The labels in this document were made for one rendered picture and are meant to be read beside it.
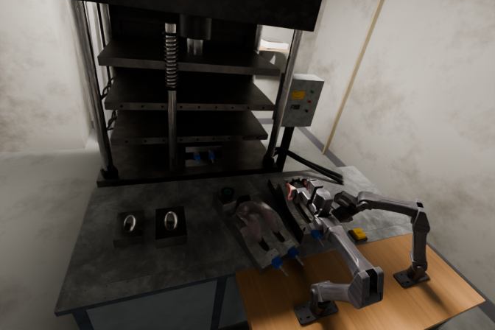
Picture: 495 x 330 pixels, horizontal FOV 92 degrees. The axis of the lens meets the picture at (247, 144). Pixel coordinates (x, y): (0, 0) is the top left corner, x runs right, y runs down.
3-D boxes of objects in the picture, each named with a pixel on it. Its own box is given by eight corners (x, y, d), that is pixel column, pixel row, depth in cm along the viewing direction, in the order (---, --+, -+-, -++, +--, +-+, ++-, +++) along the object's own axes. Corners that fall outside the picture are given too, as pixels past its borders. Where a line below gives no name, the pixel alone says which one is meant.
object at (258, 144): (276, 172, 199) (278, 167, 196) (97, 188, 157) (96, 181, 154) (247, 125, 266) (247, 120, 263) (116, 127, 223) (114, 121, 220)
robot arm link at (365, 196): (359, 199, 112) (437, 214, 102) (359, 188, 120) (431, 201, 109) (354, 218, 118) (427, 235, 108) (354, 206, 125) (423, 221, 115)
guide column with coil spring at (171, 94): (177, 203, 192) (176, 24, 125) (170, 204, 190) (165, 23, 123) (177, 198, 196) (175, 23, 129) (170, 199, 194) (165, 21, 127)
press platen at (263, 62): (279, 76, 167) (281, 69, 164) (98, 65, 131) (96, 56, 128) (249, 53, 222) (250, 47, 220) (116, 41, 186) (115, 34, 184)
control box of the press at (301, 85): (283, 216, 257) (327, 82, 181) (258, 219, 247) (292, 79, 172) (275, 201, 274) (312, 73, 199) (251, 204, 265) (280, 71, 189)
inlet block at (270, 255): (290, 276, 114) (292, 269, 111) (282, 281, 111) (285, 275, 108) (272, 254, 122) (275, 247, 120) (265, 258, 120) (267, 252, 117)
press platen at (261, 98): (273, 111, 177) (275, 104, 175) (104, 110, 141) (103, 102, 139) (244, 79, 236) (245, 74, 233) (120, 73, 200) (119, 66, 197)
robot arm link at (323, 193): (309, 189, 97) (327, 211, 88) (327, 187, 100) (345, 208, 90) (302, 210, 103) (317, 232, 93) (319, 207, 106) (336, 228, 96)
